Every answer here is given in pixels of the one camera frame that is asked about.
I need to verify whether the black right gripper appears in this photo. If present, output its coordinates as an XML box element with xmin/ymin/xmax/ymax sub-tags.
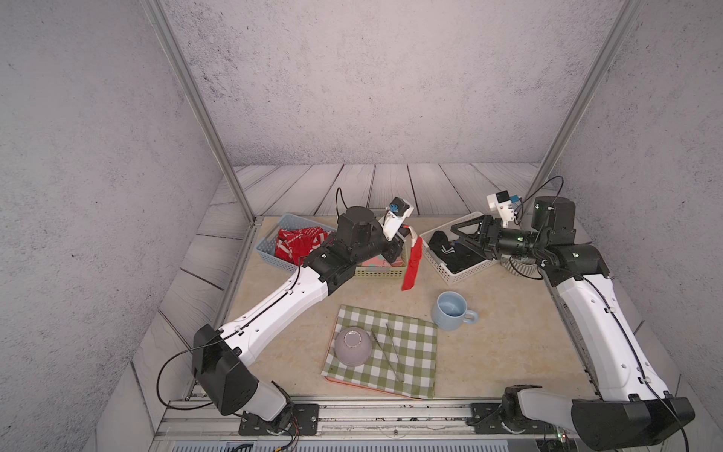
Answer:
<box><xmin>452</xmin><ymin>217</ymin><xmax>547</xmax><ymax>264</ymax></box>

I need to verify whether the red Santa sock front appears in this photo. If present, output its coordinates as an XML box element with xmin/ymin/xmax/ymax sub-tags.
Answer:
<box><xmin>402</xmin><ymin>226</ymin><xmax>424</xmax><ymax>291</ymax></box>

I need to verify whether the red bear Christmas sock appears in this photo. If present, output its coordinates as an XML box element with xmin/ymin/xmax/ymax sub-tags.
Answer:
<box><xmin>274</xmin><ymin>227</ymin><xmax>329</xmax><ymax>266</ymax></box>

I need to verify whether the pink sock with blue text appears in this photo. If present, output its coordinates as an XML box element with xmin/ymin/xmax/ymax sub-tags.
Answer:
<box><xmin>361</xmin><ymin>255</ymin><xmax>405</xmax><ymax>267</ymax></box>

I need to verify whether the black sock with white label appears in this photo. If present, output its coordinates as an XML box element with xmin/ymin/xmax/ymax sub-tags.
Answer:
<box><xmin>429</xmin><ymin>230</ymin><xmax>486</xmax><ymax>274</ymax></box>

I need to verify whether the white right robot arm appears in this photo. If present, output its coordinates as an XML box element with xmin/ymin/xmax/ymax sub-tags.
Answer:
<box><xmin>451</xmin><ymin>196</ymin><xmax>696</xmax><ymax>451</ymax></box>

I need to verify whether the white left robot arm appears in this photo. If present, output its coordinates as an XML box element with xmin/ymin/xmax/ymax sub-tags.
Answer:
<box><xmin>190</xmin><ymin>198</ymin><xmax>413</xmax><ymax>428</ymax></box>

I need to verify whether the light green plastic basket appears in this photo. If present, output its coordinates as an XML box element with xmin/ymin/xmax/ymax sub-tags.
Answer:
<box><xmin>348</xmin><ymin>207</ymin><xmax>406</xmax><ymax>279</ymax></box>

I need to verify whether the white plastic basket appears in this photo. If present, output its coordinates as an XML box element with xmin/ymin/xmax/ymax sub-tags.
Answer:
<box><xmin>420</xmin><ymin>211</ymin><xmax>499</xmax><ymax>286</ymax></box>

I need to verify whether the light blue plastic basket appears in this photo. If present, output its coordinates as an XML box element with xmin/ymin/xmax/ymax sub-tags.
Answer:
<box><xmin>255</xmin><ymin>213</ymin><xmax>336</xmax><ymax>272</ymax></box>

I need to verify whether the grey striped ceramic mug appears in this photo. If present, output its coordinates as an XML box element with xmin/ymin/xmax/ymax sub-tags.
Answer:
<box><xmin>500</xmin><ymin>255</ymin><xmax>541</xmax><ymax>279</ymax></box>

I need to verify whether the light blue ceramic mug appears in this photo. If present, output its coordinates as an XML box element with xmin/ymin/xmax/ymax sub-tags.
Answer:
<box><xmin>431</xmin><ymin>291</ymin><xmax>479</xmax><ymax>331</ymax></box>

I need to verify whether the lilac ceramic bowl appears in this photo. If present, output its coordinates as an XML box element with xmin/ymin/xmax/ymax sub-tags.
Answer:
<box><xmin>333</xmin><ymin>327</ymin><xmax>373</xmax><ymax>367</ymax></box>

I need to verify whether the green white checkered cloth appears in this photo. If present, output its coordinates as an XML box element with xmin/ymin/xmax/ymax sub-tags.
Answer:
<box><xmin>321</xmin><ymin>305</ymin><xmax>438</xmax><ymax>399</ymax></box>

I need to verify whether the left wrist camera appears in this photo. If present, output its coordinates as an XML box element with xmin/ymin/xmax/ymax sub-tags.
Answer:
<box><xmin>380</xmin><ymin>197</ymin><xmax>414</xmax><ymax>241</ymax></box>

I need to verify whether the right aluminium frame post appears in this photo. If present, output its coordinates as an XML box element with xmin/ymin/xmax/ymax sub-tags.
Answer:
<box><xmin>527</xmin><ymin>0</ymin><xmax>644</xmax><ymax>196</ymax></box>

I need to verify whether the aluminium frame post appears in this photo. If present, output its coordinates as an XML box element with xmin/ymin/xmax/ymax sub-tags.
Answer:
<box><xmin>140</xmin><ymin>0</ymin><xmax>256</xmax><ymax>222</ymax></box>
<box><xmin>527</xmin><ymin>0</ymin><xmax>644</xmax><ymax>196</ymax></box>

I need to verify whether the metal base rail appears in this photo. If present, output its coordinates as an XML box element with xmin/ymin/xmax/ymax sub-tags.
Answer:
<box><xmin>151</xmin><ymin>397</ymin><xmax>586</xmax><ymax>451</ymax></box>

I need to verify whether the left aluminium frame post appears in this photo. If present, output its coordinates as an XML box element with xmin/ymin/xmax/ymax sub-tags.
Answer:
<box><xmin>140</xmin><ymin>0</ymin><xmax>256</xmax><ymax>222</ymax></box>

